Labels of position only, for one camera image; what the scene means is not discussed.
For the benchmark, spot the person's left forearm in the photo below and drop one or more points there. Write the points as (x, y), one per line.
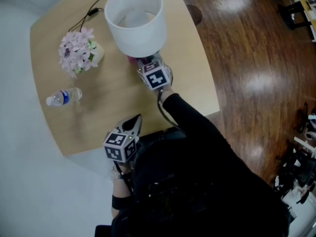
(121, 186)

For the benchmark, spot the black wristband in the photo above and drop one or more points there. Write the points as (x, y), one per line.
(121, 201)

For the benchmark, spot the white table lamp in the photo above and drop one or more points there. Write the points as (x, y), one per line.
(140, 38)

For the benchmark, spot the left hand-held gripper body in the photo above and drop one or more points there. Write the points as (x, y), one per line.
(121, 147)

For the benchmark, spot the clear water bottle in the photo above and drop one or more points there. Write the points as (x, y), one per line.
(65, 96)

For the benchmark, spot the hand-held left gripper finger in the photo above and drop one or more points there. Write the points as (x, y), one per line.
(140, 126)
(121, 126)

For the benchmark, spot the person's right forearm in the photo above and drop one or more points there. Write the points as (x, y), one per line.
(187, 117)

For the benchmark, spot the black equipment pile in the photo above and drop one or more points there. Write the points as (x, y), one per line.
(298, 162)

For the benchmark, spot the brown round waste bin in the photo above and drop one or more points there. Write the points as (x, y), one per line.
(195, 13)

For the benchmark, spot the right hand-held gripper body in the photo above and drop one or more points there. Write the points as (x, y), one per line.
(155, 75)

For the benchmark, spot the person's black clothing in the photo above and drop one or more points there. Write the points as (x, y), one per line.
(197, 181)

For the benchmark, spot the pink flowers in cream pot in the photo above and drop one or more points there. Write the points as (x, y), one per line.
(76, 51)

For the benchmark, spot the pink cloth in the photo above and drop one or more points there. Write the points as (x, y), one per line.
(132, 59)

